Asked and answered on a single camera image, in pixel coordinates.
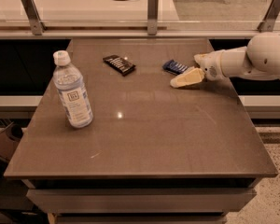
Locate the dark chair at left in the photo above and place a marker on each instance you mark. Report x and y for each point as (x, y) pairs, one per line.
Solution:
(10, 137)

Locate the grey table drawer front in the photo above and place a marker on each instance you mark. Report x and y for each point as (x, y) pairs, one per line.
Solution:
(119, 201)

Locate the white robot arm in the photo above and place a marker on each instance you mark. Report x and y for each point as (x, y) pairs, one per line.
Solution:
(258, 60)

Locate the left metal railing bracket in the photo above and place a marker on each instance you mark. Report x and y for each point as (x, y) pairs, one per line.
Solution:
(37, 27)

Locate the metal railing bracket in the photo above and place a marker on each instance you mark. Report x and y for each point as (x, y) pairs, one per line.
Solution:
(152, 16)
(37, 27)
(268, 22)

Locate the right metal railing bracket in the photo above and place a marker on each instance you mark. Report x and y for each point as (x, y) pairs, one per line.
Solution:
(268, 22)

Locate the black snack bar wrapper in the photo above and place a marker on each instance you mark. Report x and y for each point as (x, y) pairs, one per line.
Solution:
(120, 64)

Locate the clear plastic water bottle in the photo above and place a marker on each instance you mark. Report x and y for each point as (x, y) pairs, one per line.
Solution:
(72, 91)

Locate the middle metal railing bracket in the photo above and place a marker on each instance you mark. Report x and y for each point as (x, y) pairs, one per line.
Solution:
(152, 16)

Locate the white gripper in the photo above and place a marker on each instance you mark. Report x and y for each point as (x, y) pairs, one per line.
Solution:
(212, 66)

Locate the blue rxbar blueberry bar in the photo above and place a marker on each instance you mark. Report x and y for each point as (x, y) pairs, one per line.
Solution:
(174, 67)

